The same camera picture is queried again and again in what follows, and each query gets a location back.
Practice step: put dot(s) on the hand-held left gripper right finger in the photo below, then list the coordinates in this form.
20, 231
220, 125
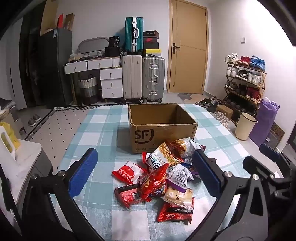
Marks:
205, 176

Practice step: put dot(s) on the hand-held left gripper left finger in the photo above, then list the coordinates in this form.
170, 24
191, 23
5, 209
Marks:
83, 172

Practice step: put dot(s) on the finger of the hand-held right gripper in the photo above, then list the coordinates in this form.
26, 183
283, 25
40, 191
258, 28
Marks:
269, 150
254, 162

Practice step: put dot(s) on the silver purple snack packet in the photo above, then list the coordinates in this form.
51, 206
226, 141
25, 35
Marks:
179, 173

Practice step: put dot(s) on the beige cookie packet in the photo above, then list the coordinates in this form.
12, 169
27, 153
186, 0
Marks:
179, 197

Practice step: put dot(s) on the large noodle chip bag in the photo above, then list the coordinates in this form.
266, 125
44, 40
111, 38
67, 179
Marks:
182, 144

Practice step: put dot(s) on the red white balloon packet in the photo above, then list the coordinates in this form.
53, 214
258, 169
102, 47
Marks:
129, 172

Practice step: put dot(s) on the dark red wafer packet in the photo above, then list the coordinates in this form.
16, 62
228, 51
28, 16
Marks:
127, 195

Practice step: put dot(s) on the white noodle snack packet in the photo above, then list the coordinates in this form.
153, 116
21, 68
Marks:
159, 157

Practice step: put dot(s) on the red black chocolate packet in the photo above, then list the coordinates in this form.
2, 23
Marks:
173, 214

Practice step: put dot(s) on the dark patterned mat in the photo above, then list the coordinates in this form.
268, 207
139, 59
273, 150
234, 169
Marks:
275, 134

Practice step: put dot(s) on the purple gift bag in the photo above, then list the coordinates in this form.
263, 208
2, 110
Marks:
263, 122

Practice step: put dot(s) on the cream waste bin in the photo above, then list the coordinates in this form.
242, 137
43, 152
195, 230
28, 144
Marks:
245, 127

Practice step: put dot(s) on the teal plaid tablecloth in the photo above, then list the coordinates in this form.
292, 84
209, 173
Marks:
104, 139

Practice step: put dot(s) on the brown cardboard shoe box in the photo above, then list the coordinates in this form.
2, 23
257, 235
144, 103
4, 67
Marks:
224, 111

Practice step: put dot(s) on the grey white side cabinet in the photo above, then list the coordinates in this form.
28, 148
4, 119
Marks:
25, 157

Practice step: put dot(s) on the grey slipper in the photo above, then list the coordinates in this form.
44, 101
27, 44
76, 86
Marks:
37, 117
32, 122

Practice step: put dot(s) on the scattered pairs of shoes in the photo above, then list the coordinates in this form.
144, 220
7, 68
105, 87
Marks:
208, 103

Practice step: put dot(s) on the shoe rack with shoes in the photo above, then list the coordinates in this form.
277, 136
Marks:
253, 77

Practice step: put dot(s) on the yellow plastic bag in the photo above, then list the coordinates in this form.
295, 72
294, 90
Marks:
10, 136

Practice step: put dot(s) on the white plastic jug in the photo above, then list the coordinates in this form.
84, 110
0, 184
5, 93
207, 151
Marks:
4, 150

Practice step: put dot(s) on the wooden shoe rack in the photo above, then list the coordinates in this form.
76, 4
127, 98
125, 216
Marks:
251, 70

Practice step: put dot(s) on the woven laundry basket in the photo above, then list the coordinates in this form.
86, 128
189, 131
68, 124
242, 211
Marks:
87, 89

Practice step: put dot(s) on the white drawer dresser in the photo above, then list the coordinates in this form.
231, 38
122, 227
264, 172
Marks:
111, 83

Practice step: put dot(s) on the beige suitcase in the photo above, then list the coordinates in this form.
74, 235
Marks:
131, 78

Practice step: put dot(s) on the dark grey refrigerator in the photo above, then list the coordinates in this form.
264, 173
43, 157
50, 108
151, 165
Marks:
55, 69

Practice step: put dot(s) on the silver suitcase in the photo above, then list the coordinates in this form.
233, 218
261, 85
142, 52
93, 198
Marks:
148, 78

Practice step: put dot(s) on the black glass cabinet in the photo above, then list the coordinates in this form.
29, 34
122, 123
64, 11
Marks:
30, 69

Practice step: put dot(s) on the clear plastic bag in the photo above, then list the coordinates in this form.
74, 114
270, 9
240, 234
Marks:
75, 56

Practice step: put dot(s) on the wooden door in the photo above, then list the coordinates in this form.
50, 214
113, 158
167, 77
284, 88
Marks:
187, 58

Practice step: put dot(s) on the black storage case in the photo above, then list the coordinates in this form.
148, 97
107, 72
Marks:
113, 52

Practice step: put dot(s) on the grey arched mirror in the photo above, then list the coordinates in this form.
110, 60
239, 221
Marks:
92, 45

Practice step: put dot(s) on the yellow black shoe box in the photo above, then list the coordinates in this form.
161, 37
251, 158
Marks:
152, 52

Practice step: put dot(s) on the black bag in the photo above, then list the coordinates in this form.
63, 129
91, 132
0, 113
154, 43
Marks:
114, 41

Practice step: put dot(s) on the teal suitcase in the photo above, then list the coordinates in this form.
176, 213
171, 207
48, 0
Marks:
129, 41

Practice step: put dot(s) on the black shoe box red logo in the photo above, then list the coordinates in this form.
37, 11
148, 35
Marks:
150, 39

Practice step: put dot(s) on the brown paper bag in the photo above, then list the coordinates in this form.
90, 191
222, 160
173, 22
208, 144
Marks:
69, 22

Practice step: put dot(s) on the red paper bag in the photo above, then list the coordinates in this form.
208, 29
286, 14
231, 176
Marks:
60, 22

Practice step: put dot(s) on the flat cardboard sheet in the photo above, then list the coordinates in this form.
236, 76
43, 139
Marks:
49, 16

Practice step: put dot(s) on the white light switch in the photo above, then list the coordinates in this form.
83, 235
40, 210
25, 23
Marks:
242, 39

